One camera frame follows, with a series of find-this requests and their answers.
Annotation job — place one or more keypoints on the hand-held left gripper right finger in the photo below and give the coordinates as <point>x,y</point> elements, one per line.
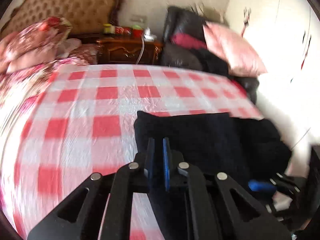
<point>166,170</point>

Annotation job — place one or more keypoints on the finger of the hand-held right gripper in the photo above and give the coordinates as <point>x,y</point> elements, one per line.
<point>260,186</point>

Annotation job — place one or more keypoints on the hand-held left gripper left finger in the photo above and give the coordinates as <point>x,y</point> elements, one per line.
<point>150,170</point>

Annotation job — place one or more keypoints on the black pants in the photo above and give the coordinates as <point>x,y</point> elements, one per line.
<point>212,142</point>

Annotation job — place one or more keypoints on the pink checkered tablecloth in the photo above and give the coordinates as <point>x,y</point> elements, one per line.
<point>75,110</point>

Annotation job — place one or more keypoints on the pile of black clothes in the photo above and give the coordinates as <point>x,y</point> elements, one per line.
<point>212,60</point>

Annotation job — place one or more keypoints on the carved wooden nightstand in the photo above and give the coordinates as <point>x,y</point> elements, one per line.
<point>125,51</point>

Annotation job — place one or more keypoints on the dark red cushion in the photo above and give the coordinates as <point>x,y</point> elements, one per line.
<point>187,41</point>

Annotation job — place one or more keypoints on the floral bed pillow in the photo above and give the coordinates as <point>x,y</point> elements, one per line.
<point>85,52</point>

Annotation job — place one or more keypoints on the white round device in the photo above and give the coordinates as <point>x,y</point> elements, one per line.
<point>149,35</point>

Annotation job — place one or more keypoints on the pink floral pillow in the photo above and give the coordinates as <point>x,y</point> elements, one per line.
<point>230,50</point>

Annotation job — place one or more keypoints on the red box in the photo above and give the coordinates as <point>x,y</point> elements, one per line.
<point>137,33</point>
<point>123,30</point>

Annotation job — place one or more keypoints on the yellow green jar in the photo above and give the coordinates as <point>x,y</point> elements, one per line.
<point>107,28</point>

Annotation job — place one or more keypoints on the black leather sofa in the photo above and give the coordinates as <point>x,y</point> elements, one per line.
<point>180,17</point>

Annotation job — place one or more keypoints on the floral bed sheet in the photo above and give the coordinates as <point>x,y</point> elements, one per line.
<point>15,80</point>

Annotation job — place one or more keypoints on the folded floral quilt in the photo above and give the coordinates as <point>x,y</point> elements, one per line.
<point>32,42</point>

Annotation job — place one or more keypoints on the tufted carved bed headboard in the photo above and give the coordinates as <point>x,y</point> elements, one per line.
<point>75,5</point>

